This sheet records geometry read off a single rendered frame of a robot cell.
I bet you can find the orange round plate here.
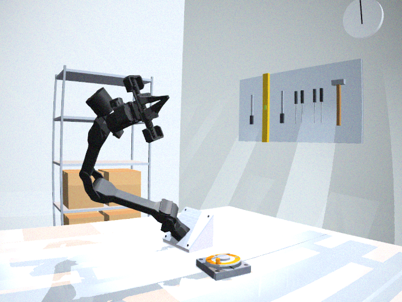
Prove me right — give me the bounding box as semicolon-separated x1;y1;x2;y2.
206;254;241;267

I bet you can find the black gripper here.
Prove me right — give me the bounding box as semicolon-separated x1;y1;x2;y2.
123;75;170;143

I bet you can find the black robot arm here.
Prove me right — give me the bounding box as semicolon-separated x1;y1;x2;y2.
79;87;190;241

